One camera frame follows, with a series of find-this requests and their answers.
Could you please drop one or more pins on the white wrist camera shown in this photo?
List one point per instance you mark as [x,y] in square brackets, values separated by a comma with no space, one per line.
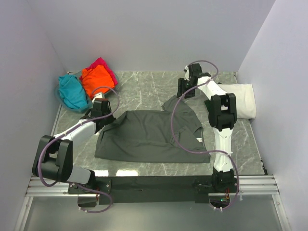
[187,73]
[97,96]

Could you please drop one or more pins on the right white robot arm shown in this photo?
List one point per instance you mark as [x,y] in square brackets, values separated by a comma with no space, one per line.
[222,116]

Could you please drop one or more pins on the teal t shirt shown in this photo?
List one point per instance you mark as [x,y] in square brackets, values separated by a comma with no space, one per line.
[72,93]

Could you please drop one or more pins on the clear plastic basket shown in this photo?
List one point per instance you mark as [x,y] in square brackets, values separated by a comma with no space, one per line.
[88,98]

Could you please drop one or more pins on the orange t shirt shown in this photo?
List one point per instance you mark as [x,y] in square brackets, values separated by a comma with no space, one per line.
[93,79]

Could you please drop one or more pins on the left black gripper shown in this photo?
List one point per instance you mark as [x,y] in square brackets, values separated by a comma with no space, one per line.
[107,120]

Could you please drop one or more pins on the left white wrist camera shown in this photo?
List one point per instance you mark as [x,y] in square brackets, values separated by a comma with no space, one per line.
[97,96]

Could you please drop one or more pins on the folded white t shirt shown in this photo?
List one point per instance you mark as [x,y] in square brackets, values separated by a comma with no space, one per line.
[245,99]

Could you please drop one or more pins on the dark grey t shirt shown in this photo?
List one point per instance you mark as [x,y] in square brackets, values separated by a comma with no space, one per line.
[172,135]

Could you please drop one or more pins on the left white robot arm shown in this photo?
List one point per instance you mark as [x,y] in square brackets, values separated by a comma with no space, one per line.
[54,156]

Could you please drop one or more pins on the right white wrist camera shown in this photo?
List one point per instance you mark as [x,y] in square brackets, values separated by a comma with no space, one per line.
[187,73]

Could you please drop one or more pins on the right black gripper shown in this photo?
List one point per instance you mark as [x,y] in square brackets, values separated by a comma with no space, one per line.
[184,90]

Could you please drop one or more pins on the pink t shirt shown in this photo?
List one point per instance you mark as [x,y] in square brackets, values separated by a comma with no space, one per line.
[102,62]

